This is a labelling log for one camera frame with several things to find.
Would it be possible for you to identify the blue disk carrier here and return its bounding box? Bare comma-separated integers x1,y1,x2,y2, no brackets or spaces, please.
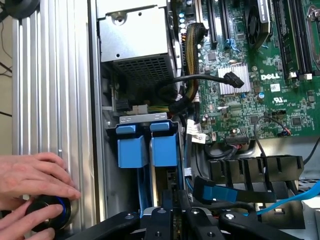
115,123,150,170

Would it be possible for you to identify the person's left hand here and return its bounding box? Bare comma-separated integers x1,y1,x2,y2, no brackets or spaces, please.
0,152,82,203

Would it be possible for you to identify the person's right hand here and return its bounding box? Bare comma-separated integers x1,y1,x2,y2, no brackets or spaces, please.
0,203,65,240

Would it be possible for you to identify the black connector with blue tab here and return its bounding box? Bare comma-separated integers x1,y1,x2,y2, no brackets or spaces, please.
193,176,277,204

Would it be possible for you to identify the open grey PC case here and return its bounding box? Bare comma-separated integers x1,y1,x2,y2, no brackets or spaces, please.
87,0,320,240

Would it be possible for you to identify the green Dell motherboard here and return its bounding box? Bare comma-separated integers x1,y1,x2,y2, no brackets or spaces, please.
172,0,320,145

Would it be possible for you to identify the silver chipset heatsink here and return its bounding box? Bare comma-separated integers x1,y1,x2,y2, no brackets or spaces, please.
217,63,252,96

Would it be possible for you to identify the silver power supply unit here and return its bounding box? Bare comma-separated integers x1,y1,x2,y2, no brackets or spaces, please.
96,0,182,86

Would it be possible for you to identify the black expansion slot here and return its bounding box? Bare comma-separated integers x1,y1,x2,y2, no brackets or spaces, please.
208,0,219,50
219,0,230,41

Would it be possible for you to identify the black RAM slot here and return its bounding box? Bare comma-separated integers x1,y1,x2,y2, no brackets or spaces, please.
296,0,315,81
273,0,298,80

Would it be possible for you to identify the CPU socket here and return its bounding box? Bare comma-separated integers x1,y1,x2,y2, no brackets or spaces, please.
306,4,320,66

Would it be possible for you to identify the black round object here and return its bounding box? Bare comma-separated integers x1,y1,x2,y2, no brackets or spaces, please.
4,0,41,19

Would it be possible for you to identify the light blue data wire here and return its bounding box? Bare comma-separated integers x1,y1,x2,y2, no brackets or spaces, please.
183,109,201,193

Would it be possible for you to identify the white barcode cable tag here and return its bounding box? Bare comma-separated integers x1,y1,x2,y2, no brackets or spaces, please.
191,133,208,145
186,119,202,135

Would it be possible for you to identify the blue SATA wire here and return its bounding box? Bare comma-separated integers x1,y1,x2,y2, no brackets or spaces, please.
256,180,320,216

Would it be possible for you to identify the thin black wire orange plug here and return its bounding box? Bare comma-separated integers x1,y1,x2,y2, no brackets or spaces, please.
253,115,292,157

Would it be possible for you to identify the black looping wire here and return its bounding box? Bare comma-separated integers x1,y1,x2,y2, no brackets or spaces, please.
303,142,320,159

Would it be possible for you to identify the black SATA wire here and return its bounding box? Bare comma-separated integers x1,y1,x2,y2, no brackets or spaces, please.
156,71,245,101

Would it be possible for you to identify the braided power cable bundle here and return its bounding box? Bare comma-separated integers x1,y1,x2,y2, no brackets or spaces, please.
169,22,210,113

